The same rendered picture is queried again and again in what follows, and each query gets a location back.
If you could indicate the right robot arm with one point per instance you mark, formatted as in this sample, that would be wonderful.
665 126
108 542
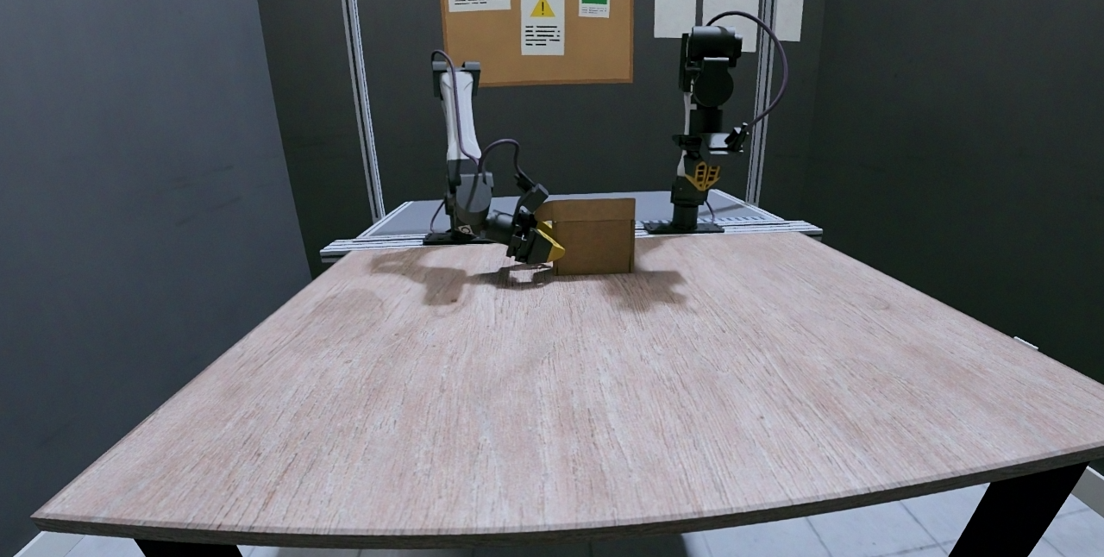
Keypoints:
470 216

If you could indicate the grey aluminium crossbar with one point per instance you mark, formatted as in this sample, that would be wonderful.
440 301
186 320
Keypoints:
338 249

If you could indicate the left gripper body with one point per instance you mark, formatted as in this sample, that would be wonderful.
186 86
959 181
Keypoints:
700 121

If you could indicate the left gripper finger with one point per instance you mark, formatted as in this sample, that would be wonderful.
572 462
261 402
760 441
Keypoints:
700 175
711 176

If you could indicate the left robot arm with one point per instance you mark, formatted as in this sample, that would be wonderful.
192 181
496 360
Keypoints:
712 48

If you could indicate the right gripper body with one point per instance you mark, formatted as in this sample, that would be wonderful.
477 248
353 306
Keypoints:
535 247

